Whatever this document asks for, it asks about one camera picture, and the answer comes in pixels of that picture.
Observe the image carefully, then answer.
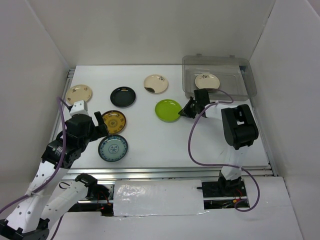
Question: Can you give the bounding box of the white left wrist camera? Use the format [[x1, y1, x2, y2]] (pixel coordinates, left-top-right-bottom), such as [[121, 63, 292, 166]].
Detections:
[[69, 100, 89, 117]]

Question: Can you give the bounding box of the blue floral plate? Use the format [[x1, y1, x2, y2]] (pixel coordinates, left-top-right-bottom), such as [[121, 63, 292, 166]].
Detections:
[[98, 134, 129, 163]]

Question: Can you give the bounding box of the aluminium front rail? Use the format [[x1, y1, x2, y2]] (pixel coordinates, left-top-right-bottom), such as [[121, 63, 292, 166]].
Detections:
[[62, 166, 276, 181]]

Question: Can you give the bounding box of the clear plastic bin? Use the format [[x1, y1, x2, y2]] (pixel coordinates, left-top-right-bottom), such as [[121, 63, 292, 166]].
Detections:
[[182, 55, 257, 102]]

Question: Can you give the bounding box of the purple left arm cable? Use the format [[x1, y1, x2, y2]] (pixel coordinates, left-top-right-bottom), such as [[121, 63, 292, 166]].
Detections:
[[0, 96, 75, 240]]

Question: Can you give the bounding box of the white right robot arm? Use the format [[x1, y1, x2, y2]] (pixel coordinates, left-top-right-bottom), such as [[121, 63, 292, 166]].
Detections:
[[178, 88, 259, 196]]

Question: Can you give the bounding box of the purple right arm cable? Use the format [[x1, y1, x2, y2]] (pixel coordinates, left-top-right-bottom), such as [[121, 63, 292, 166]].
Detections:
[[187, 89, 261, 213]]

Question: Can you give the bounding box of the cream plate with black patch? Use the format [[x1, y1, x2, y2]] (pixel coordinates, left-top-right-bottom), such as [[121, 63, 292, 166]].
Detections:
[[143, 74, 169, 94]]

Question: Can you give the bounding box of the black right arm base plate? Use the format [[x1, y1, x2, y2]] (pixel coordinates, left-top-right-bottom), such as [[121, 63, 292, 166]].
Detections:
[[196, 181, 247, 198]]

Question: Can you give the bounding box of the white foil-covered panel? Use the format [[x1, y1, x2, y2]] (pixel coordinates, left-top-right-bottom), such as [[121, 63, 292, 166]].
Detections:
[[113, 180, 205, 217]]

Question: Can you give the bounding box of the lime green plate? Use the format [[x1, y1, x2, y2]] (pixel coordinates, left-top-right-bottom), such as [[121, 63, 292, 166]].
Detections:
[[154, 99, 182, 123]]

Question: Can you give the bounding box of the cream plate with green patch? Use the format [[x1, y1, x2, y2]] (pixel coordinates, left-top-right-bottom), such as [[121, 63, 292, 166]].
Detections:
[[194, 73, 221, 89]]

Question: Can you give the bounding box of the black glossy plate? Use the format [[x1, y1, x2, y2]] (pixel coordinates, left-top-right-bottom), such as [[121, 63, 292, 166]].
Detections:
[[110, 86, 136, 108]]

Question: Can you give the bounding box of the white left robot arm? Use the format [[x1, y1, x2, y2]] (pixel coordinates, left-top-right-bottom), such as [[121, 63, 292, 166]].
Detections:
[[0, 111, 109, 240]]

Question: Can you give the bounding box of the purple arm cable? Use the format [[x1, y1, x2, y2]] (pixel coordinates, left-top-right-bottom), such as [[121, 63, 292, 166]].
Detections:
[[187, 89, 261, 213], [0, 96, 75, 240]]

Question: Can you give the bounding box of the yellow patterned plate brown rim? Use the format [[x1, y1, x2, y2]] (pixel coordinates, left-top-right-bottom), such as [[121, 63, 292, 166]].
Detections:
[[102, 110, 127, 135]]

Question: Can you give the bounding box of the cream plate with brown motifs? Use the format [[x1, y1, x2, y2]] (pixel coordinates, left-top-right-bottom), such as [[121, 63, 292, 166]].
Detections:
[[65, 84, 93, 105]]

